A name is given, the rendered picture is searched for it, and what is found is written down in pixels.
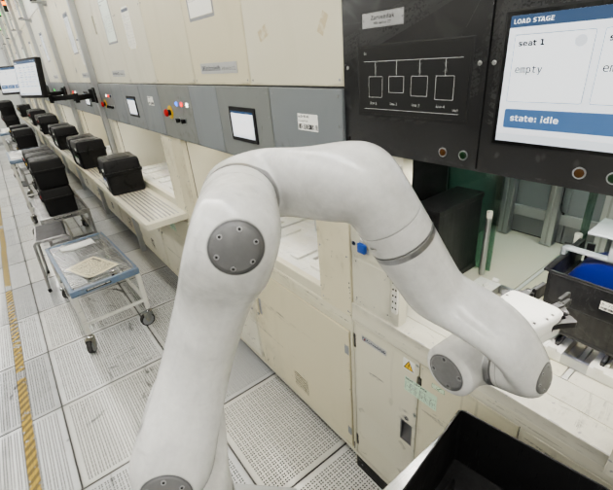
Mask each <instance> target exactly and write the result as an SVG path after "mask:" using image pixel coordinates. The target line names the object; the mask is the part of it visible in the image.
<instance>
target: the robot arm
mask: <svg viewBox="0 0 613 490"><path fill-rule="evenodd" d="M280 217H298V218H304V219H311V220H317V221H325V222H334V223H347V224H350V225H352V226H353V227H354V229H355V230H356V231H357V233H358V234H359V236H360V237H361V239H362V240H363V242H364V243H365V244H366V246H367V247H368V249H369V250H370V252H371V253H372V254H373V256H374V257H375V259H376V260H377V262H378V263H379V265H380V266H381V268H382V269H383V270H384V272H385V273H386V275H387V276H388V277H389V279H390V280H391V282H392V283H393V284H394V286H395V287H396V288H397V290H398V291H399V293H400V294H401V296H402V297H403V298H404V300H405V301H406V303H407V304H408V305H409V306H410V307H411V308H412V310H414V311H415V312H416V313H417V314H418V315H420V316H421V317H423V318H424V319H426V320H428V321H429V322H431V323H433V324H435V325H437V326H439V327H441V328H443V329H444V330H446V331H448V332H450V333H452V335H450V336H449V337H447V338H446V339H444V340H443V341H441V342H440V343H438V344H437V345H435V346H433V347H432V348H431V349H430V350H429V352H428V355H427V364H428V367H429V370H430V372H431V374H432V376H433V377H434V379H435V380H436V381H437V383H438V384H439V385H440V386H441V387H442V388H444V389H445V390H446V391H448V392H449V393H451V394H453V395H456V396H460V397H462V396H467V395H469V394H470V393H471V392H473V391H474V390H475V389H476V388H478V387H479V386H483V385H490V386H494V387H496V388H499V389H501V390H503V391H506V392H508V393H511V394H514V395H516V396H519V397H523V398H528V399H535V398H539V397H541V396H543V395H544V394H545V393H547V391H548V390H549V388H550V386H551V384H552V379H553V370H552V365H551V362H550V359H549V356H548V354H547V352H546V349H545V347H544V345H543V344H542V343H544V342H545V341H547V340H549V339H550V338H552V337H553V336H555V335H556V334H557V333H558V332H559V329H571V328H575V327H576V324H577V321H576V320H575V319H574V318H573V317H572V316H570V315H569V312H568V311H567V309H566V308H567V307H569V306H570V304H571V301H572V299H570V295H571V293H570V292H566V293H564V294H563V295H562V296H560V297H559V298H558V299H557V302H556V303H554V304H549V303H547V302H544V301H542V300H540V299H539V298H541V297H542V296H544V293H545V289H546V283H545V282H542V283H540V284H539V285H537V286H534V287H533V288H532V289H529V288H526V289H525V290H524V291H518V290H515V291H509V290H501V297H499V296H498V295H496V294H495V293H493V292H491V291H490V290H488V289H486V288H485V287H483V286H481V285H479V284H477V283H476V282H474V281H472V280H470V279H469V278H467V277H466V276H464V275H463V274H462V273H461V272H460V271H459V270H458V268H457V266H456V264H455V263H454V261H453V259H452V257H451V255H450V253H449V251H448V249H447V248H446V246H445V244H444V242H443V240H442V238H441V237H440V235H439V233H438V231H437V230H436V228H435V227H434V225H433V223H432V221H431V219H430V218H429V216H428V214H427V212H426V211H425V209H424V207H423V205H422V204H421V202H420V200H419V199H418V197H417V195H416V193H415V191H414V189H413V187H412V185H411V184H410V182H409V180H408V179H407V177H406V175H405V174H404V172H403V170H402V169H401V167H400V166H399V164H398V163H397V161H396V160H395V159H394V158H393V156H392V155H391V154H390V153H388V152H387V151H386V150H385V149H383V148H382V147H380V146H378V145H376V144H373V143H370V142H366V141H341V142H334V143H328V144H322V145H315V146H307V147H295V148H264V149H258V150H253V151H248V152H245V153H241V154H238V155H235V156H232V157H228V158H226V159H224V160H222V161H221V162H219V163H218V164H216V165H215V166H214V167H213V168H212V169H211V170H210V171H209V173H208V174H207V176H206V178H205V180H204V182H203V185H202V187H201V190H200V193H199V196H198V200H197V203H196V205H195V208H194V211H193V215H192V218H191V221H190V224H189V228H188V232H187V236H186V241H185V245H184V250H183V254H182V259H181V264H180V270H179V277H178V284H177V291H176V297H175V301H174V305H173V310H172V314H171V319H170V323H169V328H168V332H167V337H166V341H165V346H164V349H163V353H162V360H161V364H160V368H159V371H158V375H157V379H156V381H155V383H154V385H153V387H152V389H151V392H150V394H149V397H148V400H147V403H146V406H145V409H144V413H143V416H142V420H141V423H140V426H139V430H138V433H137V436H136V440H135V443H134V445H133V449H132V452H131V455H130V461H129V481H130V485H131V488H132V490H235V489H234V482H233V479H232V475H231V471H230V466H229V455H228V442H227V429H226V418H225V409H224V402H225V397H226V393H227V387H228V383H229V378H230V374H231V369H232V365H233V361H234V355H235V352H236V348H237V345H238V343H239V340H240V337H241V334H242V331H243V328H244V324H245V321H246V319H247V316H248V313H249V311H250V309H251V307H252V305H253V303H254V301H255V300H256V298H257V297H258V296H259V294H260V293H261V292H262V291H263V289H264V288H265V287H266V286H267V284H268V282H269V280H270V276H271V274H272V271H273V268H274V265H275V261H276V258H277V255H278V250H279V245H280V239H281V220H280Z"/></svg>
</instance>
